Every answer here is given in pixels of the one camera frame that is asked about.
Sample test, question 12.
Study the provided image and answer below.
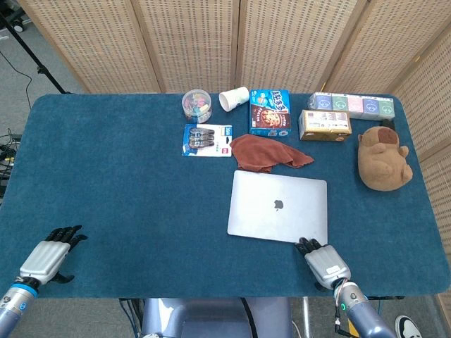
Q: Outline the blue white blister pack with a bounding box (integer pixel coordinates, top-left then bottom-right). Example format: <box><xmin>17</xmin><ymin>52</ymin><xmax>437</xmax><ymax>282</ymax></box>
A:
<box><xmin>181</xmin><ymin>123</ymin><xmax>234</xmax><ymax>158</ymax></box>

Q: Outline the clear jar of colourful clips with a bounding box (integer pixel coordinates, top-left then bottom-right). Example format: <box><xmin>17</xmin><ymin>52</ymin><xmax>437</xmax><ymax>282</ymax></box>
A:
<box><xmin>181</xmin><ymin>89</ymin><xmax>214</xmax><ymax>125</ymax></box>

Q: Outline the wicker folding screen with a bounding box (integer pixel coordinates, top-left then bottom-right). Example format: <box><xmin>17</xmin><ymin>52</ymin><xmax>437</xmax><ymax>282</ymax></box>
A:
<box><xmin>16</xmin><ymin>0</ymin><xmax>451</xmax><ymax>318</ymax></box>

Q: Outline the silver grey laptop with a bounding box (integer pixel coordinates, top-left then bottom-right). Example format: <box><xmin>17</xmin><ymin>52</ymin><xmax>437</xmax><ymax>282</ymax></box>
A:
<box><xmin>226</xmin><ymin>170</ymin><xmax>329</xmax><ymax>245</ymax></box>

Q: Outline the white paper cup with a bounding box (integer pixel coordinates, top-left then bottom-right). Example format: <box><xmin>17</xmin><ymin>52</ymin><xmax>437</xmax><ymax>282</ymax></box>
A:
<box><xmin>218</xmin><ymin>86</ymin><xmax>251</xmax><ymax>113</ymax></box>

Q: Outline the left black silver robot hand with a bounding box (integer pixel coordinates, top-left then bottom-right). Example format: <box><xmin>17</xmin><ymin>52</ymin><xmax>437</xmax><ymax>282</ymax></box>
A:
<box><xmin>19</xmin><ymin>225</ymin><xmax>89</xmax><ymax>286</ymax></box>

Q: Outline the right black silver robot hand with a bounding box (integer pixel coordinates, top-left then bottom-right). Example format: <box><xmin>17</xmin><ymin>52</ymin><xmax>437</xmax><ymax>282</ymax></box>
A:
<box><xmin>294</xmin><ymin>237</ymin><xmax>352</xmax><ymax>292</ymax></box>

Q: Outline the blue table mat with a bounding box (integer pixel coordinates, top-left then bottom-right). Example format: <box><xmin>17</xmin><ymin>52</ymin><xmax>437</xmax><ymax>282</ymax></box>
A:
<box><xmin>0</xmin><ymin>92</ymin><xmax>446</xmax><ymax>301</ymax></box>

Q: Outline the blue cookie box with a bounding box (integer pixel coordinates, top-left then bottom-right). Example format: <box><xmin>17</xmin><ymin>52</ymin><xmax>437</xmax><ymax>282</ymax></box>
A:
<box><xmin>248</xmin><ymin>89</ymin><xmax>292</xmax><ymax>139</ymax></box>

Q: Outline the multipack of pocket tissues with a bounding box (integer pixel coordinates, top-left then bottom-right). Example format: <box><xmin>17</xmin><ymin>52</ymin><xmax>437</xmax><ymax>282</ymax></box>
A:
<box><xmin>307</xmin><ymin>92</ymin><xmax>396</xmax><ymax>122</ymax></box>

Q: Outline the black white shoe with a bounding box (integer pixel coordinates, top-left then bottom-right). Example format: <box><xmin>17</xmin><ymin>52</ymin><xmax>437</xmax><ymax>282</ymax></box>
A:
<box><xmin>394</xmin><ymin>314</ymin><xmax>424</xmax><ymax>338</ymax></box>

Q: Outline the yellow brown carton box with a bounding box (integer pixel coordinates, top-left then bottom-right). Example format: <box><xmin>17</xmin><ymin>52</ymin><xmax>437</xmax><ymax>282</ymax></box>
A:
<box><xmin>297</xmin><ymin>109</ymin><xmax>353</xmax><ymax>143</ymax></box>

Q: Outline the grey blue robot torso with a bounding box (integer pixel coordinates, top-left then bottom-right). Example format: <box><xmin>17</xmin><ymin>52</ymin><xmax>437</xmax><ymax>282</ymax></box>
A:
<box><xmin>140</xmin><ymin>297</ymin><xmax>294</xmax><ymax>338</ymax></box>

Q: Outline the metal table leg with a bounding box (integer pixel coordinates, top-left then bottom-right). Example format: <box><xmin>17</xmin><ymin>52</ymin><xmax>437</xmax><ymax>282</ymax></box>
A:
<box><xmin>302</xmin><ymin>297</ymin><xmax>311</xmax><ymax>338</ymax></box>

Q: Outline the black tripod stand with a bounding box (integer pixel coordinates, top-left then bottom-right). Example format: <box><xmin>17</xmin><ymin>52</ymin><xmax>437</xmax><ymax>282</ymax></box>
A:
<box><xmin>0</xmin><ymin>9</ymin><xmax>72</xmax><ymax>95</ymax></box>

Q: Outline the rust brown cloth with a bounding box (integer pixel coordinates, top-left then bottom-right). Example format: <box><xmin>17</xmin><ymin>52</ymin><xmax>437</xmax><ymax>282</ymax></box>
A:
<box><xmin>229</xmin><ymin>133</ymin><xmax>316</xmax><ymax>174</ymax></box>

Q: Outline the brown capybara plush toy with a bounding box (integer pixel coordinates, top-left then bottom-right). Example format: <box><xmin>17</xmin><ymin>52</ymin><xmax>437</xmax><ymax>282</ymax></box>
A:
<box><xmin>357</xmin><ymin>126</ymin><xmax>414</xmax><ymax>192</ymax></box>

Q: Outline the bundle of floor cables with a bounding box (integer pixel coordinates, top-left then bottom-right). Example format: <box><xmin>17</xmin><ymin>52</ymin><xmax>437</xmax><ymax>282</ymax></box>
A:
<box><xmin>0</xmin><ymin>127</ymin><xmax>23</xmax><ymax>179</ymax></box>

